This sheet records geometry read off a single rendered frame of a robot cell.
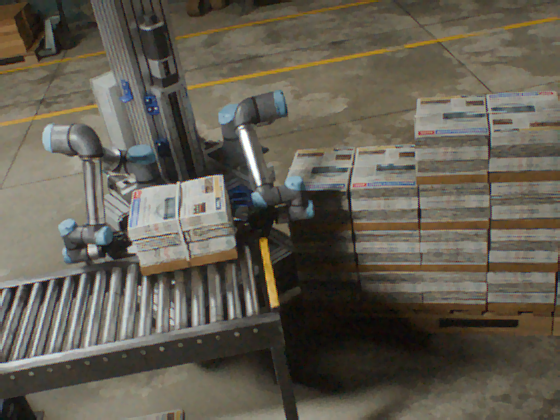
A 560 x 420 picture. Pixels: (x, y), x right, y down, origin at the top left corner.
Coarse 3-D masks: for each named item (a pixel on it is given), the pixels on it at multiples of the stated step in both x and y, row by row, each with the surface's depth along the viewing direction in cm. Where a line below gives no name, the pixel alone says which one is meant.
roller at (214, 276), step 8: (208, 264) 258; (216, 264) 257; (208, 272) 254; (216, 272) 252; (208, 280) 252; (216, 280) 248; (216, 288) 244; (216, 296) 240; (216, 304) 236; (216, 312) 232; (216, 320) 229
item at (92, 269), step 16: (240, 240) 267; (256, 240) 266; (256, 256) 270; (48, 272) 269; (64, 272) 268; (80, 272) 266; (96, 272) 266; (0, 288) 265; (16, 288) 266; (32, 288) 267
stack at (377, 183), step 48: (336, 192) 284; (384, 192) 280; (432, 192) 275; (480, 192) 271; (528, 192) 266; (336, 240) 299; (384, 240) 293; (432, 240) 288; (480, 240) 283; (528, 240) 279; (336, 288) 316; (384, 288) 309; (432, 288) 303; (480, 288) 297; (528, 288) 292
